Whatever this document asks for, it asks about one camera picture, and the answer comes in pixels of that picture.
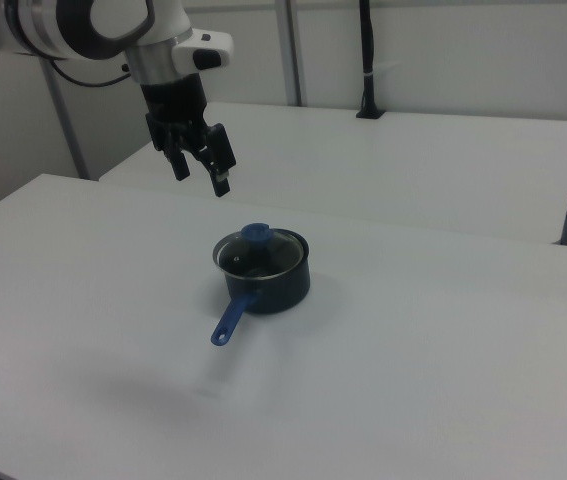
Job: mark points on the glass lid with blue knob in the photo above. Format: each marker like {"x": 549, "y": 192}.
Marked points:
{"x": 258, "y": 235}

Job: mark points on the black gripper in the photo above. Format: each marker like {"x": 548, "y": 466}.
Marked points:
{"x": 173, "y": 102}

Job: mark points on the black stand pole with base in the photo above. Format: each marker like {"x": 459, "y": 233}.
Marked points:
{"x": 369, "y": 50}

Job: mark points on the silver aluminium frame post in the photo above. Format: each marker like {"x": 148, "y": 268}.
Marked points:
{"x": 290, "y": 50}
{"x": 65, "y": 125}

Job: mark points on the dark blue saucepan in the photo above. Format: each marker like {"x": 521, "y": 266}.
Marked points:
{"x": 283, "y": 295}

